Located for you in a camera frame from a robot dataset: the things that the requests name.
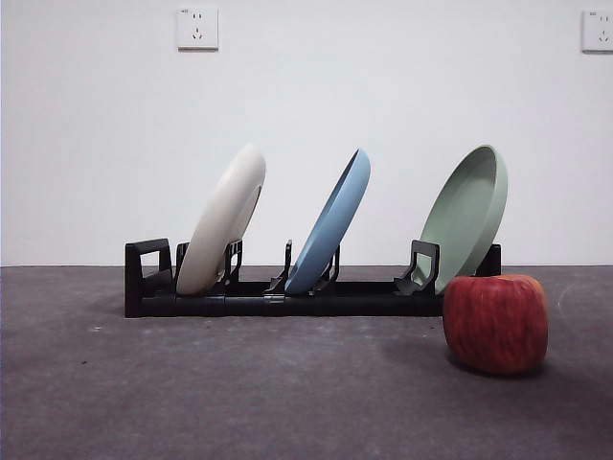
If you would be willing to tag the pale yellow cream plate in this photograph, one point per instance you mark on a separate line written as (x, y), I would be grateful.
(215, 230)

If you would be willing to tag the red apple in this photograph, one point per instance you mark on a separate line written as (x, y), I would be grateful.
(495, 326)

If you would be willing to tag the blue plate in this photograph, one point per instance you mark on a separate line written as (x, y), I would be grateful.
(330, 225)

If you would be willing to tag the black plate rack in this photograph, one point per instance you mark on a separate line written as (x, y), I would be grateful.
(335, 304)

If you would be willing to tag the pale green plate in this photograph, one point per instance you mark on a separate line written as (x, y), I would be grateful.
(464, 211)

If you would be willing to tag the white wall socket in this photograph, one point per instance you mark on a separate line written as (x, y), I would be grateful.
(598, 31)
(197, 29)

